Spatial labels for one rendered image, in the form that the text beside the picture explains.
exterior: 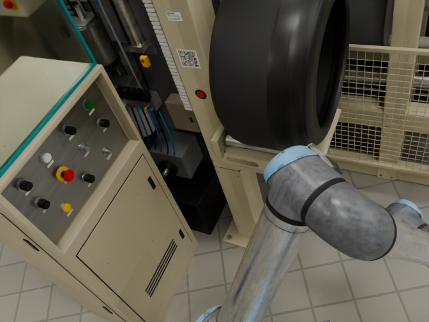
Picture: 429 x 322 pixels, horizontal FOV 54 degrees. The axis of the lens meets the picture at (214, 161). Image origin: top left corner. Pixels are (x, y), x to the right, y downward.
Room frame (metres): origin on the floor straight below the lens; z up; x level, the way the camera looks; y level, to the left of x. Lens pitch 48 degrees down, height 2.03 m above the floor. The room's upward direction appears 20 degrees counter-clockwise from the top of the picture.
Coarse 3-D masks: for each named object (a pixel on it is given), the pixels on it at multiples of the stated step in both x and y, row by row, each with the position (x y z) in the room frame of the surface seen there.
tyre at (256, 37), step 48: (240, 0) 1.02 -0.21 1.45; (288, 0) 0.94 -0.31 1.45; (336, 0) 1.19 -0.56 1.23; (240, 48) 0.92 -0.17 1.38; (288, 48) 0.84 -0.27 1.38; (336, 48) 1.17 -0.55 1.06; (240, 96) 0.87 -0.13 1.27; (288, 96) 0.79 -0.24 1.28; (336, 96) 1.01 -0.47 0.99; (288, 144) 0.79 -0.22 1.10
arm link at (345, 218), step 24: (336, 192) 0.41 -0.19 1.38; (360, 192) 0.41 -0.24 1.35; (312, 216) 0.40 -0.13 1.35; (336, 216) 0.37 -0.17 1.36; (360, 216) 0.36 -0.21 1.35; (384, 216) 0.36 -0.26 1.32; (336, 240) 0.35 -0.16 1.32; (360, 240) 0.33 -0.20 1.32; (384, 240) 0.33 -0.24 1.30; (408, 240) 0.37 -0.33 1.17
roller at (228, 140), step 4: (228, 136) 1.08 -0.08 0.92; (228, 140) 1.06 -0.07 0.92; (232, 140) 1.05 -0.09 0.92; (228, 144) 1.06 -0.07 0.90; (232, 144) 1.05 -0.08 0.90; (236, 144) 1.04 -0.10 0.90; (240, 144) 1.03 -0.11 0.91; (244, 144) 1.02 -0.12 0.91; (248, 148) 1.01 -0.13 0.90; (252, 148) 1.00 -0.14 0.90; (256, 148) 0.99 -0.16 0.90; (260, 148) 0.98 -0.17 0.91; (264, 148) 0.97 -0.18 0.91; (268, 152) 0.96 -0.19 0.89; (272, 152) 0.95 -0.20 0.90; (276, 152) 0.94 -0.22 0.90
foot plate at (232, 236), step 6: (234, 222) 1.30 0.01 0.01; (234, 228) 1.27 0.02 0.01; (228, 234) 1.24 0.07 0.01; (234, 234) 1.23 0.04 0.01; (240, 234) 1.22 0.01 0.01; (228, 240) 1.21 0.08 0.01; (234, 240) 1.20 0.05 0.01; (240, 240) 1.18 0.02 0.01; (246, 240) 1.17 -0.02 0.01; (240, 246) 1.15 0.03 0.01; (246, 246) 1.14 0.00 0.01
